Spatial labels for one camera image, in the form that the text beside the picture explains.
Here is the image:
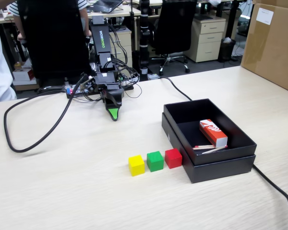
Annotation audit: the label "thick black table cable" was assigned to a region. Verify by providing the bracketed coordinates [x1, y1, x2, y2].
[156, 76, 288, 230]

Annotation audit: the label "controller board with red LED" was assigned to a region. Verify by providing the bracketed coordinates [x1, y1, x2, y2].
[65, 83, 87, 99]

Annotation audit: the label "black cardboard box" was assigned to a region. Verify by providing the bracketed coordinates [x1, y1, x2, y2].
[163, 98, 258, 166]

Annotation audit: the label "thick black camera cable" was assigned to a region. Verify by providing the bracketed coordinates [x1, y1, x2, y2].
[3, 74, 89, 153]

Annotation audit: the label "wooden matchstick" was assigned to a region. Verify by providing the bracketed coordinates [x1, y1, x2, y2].
[192, 144, 216, 150]
[201, 145, 228, 155]

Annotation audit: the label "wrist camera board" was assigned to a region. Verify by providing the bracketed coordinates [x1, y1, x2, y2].
[80, 73, 96, 93]

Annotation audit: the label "orange white matchbox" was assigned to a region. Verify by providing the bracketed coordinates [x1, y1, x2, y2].
[199, 119, 228, 148]

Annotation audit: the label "yellow wooden cube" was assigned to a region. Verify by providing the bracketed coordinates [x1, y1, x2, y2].
[128, 155, 145, 177]

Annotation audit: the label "red wooden cube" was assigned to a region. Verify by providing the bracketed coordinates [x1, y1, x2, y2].
[165, 148, 183, 170]

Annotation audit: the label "red and white carton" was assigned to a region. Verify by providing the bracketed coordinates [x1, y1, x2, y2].
[12, 68, 36, 81]

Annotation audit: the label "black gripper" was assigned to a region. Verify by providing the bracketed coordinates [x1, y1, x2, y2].
[95, 72, 124, 122]

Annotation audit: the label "white power strip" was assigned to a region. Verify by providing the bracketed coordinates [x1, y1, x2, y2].
[120, 73, 140, 84]

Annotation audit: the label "green wooden cube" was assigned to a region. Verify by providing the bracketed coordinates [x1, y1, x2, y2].
[146, 150, 164, 173]

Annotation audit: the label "large black mesh office chair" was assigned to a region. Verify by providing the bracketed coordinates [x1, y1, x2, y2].
[16, 0, 93, 95]

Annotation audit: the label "thin black servo wires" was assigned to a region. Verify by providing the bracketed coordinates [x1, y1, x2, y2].
[105, 21, 144, 101]

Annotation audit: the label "white label sticker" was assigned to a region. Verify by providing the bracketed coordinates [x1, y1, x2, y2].
[256, 7, 274, 25]

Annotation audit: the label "black box lid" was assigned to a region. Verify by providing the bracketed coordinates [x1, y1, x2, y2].
[161, 112, 256, 184]

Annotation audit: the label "light wooden office desk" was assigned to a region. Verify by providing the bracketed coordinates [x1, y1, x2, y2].
[0, 3, 142, 24]

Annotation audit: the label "black trash bin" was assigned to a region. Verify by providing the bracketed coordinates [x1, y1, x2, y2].
[217, 37, 237, 63]

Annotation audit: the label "dark open laptop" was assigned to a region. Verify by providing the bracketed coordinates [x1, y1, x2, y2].
[92, 0, 124, 14]

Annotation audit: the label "black pole with white rings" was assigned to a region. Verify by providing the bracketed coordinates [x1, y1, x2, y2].
[139, 0, 151, 81]

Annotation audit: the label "large brown cardboard box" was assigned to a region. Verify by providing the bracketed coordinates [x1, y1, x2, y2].
[240, 0, 288, 95]

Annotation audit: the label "beige drawer cabinet with lock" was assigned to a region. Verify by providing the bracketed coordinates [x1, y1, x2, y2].
[184, 17, 227, 63]

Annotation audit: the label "black swivel office chair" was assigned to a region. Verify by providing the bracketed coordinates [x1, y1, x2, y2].
[150, 0, 198, 76]

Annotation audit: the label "person in striped shirt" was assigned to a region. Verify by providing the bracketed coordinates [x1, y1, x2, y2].
[8, 0, 92, 42]

